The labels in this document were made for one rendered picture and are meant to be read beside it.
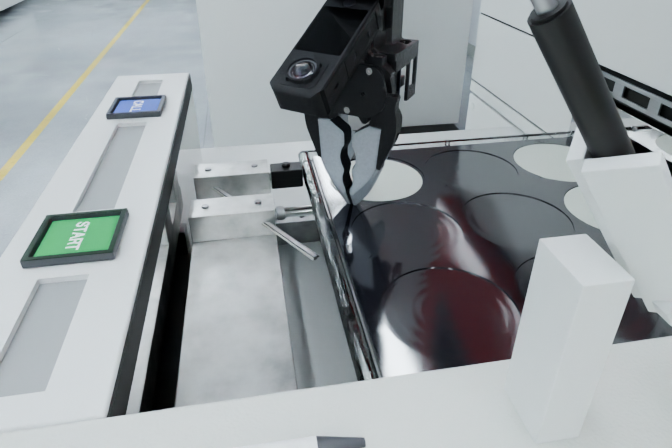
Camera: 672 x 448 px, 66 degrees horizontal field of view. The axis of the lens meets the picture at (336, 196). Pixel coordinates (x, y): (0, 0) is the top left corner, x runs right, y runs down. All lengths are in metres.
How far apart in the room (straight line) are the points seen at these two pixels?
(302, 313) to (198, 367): 0.15
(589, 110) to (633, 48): 0.56
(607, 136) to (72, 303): 0.29
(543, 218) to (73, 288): 0.40
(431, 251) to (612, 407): 0.22
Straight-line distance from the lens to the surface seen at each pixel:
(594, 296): 0.20
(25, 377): 0.31
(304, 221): 0.58
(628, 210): 0.19
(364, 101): 0.45
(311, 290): 0.53
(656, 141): 0.68
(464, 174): 0.59
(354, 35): 0.41
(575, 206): 0.56
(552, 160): 0.65
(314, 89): 0.37
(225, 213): 0.49
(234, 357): 0.39
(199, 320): 0.42
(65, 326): 0.33
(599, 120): 0.17
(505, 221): 0.51
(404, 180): 0.56
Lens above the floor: 1.16
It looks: 30 degrees down
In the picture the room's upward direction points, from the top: straight up
